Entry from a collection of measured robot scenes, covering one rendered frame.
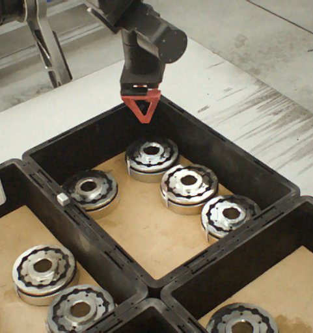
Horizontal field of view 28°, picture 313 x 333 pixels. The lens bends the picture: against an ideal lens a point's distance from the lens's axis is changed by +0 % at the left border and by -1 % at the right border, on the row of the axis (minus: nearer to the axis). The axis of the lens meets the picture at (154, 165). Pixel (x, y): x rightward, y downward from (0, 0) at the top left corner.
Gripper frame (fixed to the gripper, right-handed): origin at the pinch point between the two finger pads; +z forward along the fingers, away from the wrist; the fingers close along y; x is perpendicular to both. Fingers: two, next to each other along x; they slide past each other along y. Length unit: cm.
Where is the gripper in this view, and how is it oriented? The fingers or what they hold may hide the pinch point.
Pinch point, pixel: (147, 108)
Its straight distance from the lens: 115.5
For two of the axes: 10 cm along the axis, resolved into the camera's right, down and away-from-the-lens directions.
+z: 0.9, 7.4, 6.7
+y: 1.2, -6.7, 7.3
